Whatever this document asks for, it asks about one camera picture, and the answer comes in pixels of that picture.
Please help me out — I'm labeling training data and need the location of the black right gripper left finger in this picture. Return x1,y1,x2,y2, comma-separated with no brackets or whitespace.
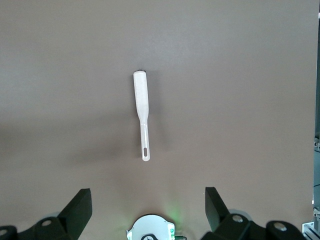
0,188,93,240

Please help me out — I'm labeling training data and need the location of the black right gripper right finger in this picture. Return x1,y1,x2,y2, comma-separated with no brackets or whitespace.
199,186,311,240

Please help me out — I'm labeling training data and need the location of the brown table mat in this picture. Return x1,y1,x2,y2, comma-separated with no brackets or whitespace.
0,0,317,240

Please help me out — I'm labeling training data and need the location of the aluminium extrusion frame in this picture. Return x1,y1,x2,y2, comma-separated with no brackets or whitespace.
301,9,320,240

